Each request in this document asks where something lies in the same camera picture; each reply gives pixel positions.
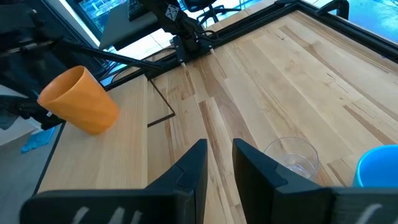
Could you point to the orange mug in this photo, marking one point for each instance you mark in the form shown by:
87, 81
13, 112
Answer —
81, 99

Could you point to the blue rag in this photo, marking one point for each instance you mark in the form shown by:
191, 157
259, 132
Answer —
37, 141

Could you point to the wooden shelf with black legs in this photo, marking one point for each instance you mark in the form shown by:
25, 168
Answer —
124, 155

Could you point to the grey desk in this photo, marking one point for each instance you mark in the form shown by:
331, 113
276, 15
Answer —
124, 28

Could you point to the black frame bracket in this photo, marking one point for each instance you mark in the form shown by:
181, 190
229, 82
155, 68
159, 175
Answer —
334, 7

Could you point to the black office chair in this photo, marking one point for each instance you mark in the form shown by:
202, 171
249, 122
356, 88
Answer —
199, 3

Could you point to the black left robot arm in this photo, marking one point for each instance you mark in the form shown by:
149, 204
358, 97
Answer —
174, 18

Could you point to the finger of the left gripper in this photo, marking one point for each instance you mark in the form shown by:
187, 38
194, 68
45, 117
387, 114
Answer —
21, 109

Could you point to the black keyboard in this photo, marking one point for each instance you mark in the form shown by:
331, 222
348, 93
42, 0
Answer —
135, 9

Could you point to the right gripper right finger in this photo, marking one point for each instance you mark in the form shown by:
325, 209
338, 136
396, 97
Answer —
267, 193

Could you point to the black table frame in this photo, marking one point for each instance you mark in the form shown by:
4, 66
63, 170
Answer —
357, 33

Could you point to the clear glass mug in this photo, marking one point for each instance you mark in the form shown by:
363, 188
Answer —
292, 158

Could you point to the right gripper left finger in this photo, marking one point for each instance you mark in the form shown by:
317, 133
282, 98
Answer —
186, 186

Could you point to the blue mug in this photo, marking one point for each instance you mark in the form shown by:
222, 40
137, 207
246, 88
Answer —
379, 168

